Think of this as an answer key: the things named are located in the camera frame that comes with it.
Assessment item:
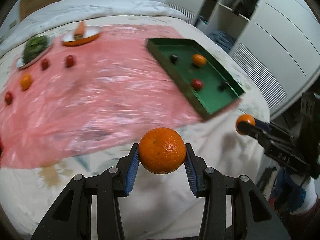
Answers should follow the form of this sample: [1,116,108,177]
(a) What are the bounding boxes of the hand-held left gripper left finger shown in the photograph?
[31,143,140,240]

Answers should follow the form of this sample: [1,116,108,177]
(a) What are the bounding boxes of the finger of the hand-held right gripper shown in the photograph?
[254,119,273,133]
[236,121,269,144]

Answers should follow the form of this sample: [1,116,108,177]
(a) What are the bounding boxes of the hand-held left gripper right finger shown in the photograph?
[184,143,292,240]

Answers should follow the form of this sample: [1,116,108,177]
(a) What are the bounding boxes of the orange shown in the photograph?
[20,74,33,91]
[138,127,187,175]
[236,114,256,130]
[192,54,207,67]

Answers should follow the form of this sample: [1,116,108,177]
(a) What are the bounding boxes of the green cardboard tray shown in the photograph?
[146,38,245,121]

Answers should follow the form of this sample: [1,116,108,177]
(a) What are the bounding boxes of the pink plastic sheet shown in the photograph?
[0,24,243,169]

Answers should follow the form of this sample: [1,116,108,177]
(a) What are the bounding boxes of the white wardrobe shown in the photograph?
[165,0,320,120]

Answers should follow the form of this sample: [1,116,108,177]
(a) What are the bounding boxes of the blue folded blanket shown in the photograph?
[207,30,235,53]

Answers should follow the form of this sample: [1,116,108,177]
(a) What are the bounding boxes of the white bag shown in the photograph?
[196,15,208,28]

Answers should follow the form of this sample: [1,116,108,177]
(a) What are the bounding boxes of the dark hanging clothes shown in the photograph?
[232,0,258,20]

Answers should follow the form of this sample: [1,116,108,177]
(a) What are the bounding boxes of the orange rimmed bowl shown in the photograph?
[61,26,102,47]

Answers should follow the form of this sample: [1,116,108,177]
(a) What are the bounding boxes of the carrot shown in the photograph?
[74,21,86,40]

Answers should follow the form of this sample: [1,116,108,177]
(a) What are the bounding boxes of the white oval plate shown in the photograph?
[15,37,54,69]

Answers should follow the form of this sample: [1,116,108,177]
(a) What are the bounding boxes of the green leafy vegetable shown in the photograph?
[22,35,49,64]

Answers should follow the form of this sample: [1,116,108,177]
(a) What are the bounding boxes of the white duvet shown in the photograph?
[0,0,190,53]

